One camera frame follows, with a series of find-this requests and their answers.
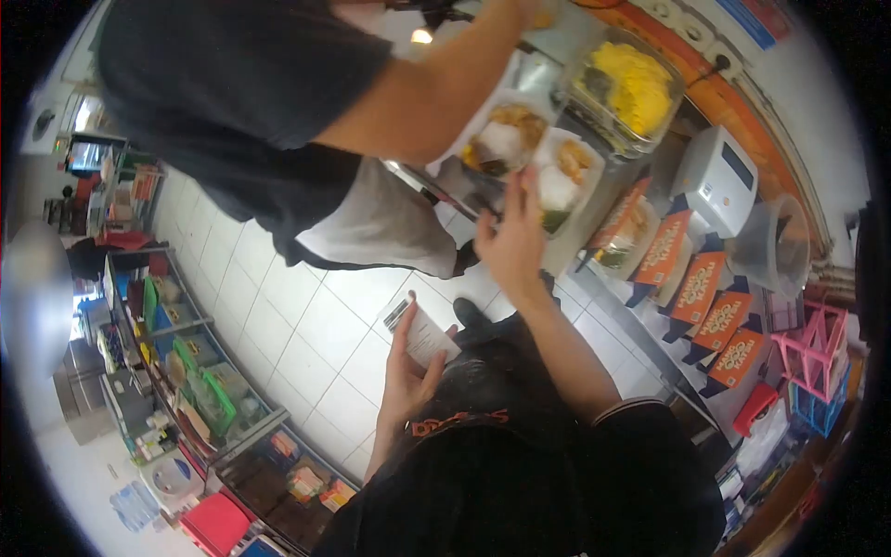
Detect steel cabinet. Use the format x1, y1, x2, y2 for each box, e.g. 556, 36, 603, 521
53, 340, 118, 447

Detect pack of water bottles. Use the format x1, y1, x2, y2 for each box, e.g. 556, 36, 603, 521
109, 480, 162, 534

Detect large red plastic stool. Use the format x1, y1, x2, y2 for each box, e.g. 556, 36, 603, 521
179, 492, 253, 557

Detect person's right fingers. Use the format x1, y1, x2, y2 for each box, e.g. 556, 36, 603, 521
501, 166, 548, 232

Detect person's left fingers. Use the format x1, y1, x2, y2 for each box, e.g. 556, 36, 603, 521
422, 324, 460, 391

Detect white paper receipt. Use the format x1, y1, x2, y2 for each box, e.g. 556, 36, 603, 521
376, 291, 462, 370

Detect white food tray with rice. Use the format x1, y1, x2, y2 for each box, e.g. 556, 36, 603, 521
532, 129, 607, 239
445, 91, 558, 186

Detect full metal shelf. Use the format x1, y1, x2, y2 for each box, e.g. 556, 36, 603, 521
97, 245, 293, 469

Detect clear plastic jug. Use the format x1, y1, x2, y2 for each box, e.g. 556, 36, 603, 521
724, 195, 813, 302

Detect person's body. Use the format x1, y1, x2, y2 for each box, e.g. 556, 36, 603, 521
312, 395, 728, 557

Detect person's right hand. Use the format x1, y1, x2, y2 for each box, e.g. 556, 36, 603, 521
475, 166, 552, 297

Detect person's left thumb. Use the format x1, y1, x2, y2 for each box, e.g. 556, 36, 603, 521
388, 298, 419, 366

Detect glass display counter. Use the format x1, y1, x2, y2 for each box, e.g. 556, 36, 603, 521
207, 416, 363, 552

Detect person's left hand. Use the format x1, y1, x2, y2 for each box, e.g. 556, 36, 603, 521
378, 298, 460, 434

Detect meal box with orange sleeve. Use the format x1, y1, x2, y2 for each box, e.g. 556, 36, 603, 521
624, 207, 696, 309
698, 327, 767, 399
576, 175, 661, 281
682, 289, 755, 366
661, 251, 729, 343

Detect pink plastic rack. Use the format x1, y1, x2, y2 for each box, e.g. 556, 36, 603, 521
769, 301, 850, 403

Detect white round bucket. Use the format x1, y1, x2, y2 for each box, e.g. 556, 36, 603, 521
138, 451, 207, 518

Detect person's legs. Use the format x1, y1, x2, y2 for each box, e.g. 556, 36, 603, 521
435, 296, 579, 427

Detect blue plastic basket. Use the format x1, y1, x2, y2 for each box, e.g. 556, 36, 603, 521
788, 365, 852, 440

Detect white label printer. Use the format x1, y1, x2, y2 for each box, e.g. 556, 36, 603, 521
670, 125, 760, 239

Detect person's right thumb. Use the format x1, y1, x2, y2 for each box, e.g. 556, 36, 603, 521
475, 213, 505, 260

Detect clear container of yellow food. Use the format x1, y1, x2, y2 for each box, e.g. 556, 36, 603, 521
555, 28, 687, 162

